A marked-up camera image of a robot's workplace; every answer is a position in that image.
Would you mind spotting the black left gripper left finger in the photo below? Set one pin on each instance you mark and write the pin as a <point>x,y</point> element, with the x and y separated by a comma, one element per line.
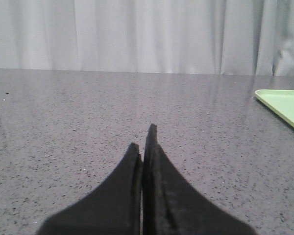
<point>113,208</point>

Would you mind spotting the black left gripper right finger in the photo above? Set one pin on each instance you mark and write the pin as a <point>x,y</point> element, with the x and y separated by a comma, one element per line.
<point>171,206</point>

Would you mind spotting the light green plastic tray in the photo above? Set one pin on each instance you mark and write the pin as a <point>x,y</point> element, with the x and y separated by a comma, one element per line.
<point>281,102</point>

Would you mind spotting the grey pleated curtain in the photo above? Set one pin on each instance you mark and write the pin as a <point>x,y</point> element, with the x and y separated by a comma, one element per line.
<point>239,37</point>

